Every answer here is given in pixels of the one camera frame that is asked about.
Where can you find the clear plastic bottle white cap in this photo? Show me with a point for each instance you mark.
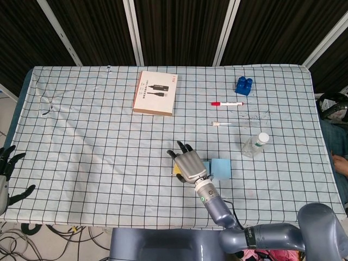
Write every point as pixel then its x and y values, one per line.
pixel 254 146

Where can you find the small yellow foam cube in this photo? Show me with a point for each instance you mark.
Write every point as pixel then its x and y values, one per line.
pixel 176 170

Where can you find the pink crumpled cloth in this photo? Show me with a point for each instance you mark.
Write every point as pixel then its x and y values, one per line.
pixel 282 255

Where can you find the dark blue toy brick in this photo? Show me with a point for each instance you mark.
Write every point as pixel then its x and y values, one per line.
pixel 243 86

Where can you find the blue-grey robot torso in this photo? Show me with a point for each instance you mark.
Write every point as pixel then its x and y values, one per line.
pixel 163 244

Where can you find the clear tube with white cap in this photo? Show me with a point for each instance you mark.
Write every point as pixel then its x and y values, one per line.
pixel 216 124

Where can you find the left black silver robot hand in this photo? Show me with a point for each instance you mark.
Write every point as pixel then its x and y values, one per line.
pixel 4 185

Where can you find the white marker with red cap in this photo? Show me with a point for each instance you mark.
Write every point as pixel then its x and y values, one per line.
pixel 228 104

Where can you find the black-checked light blue tablecloth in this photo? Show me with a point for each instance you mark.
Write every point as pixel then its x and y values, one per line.
pixel 108 163

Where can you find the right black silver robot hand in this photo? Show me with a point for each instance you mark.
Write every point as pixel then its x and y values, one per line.
pixel 190 166

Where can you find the white partition post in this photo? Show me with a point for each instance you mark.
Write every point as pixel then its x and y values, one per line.
pixel 326 35
pixel 133 32
pixel 59 32
pixel 225 32

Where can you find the small light blue cube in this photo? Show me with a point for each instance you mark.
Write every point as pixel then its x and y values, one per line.
pixel 206 166

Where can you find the large light blue foam cube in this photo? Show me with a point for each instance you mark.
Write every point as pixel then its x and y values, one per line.
pixel 221 168

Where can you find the black chair frame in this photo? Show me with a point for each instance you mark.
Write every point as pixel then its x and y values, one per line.
pixel 333 106

